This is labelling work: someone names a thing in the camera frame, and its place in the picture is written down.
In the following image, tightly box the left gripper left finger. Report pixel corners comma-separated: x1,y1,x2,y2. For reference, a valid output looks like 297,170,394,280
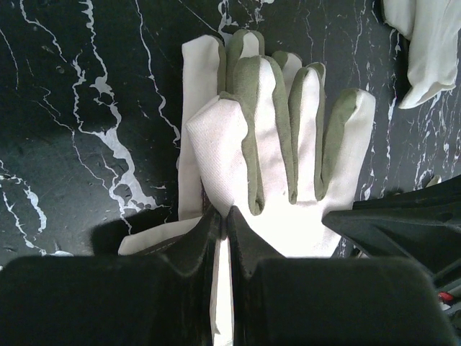
1,208,221,345

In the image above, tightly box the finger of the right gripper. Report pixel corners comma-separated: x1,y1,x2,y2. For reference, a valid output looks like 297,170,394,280
323,177,460,288

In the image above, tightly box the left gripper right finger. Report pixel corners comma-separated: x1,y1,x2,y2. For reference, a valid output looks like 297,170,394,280
226,207,454,345

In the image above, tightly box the work glove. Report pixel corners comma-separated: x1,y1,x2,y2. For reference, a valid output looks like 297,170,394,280
118,28,377,346
382,0,460,110

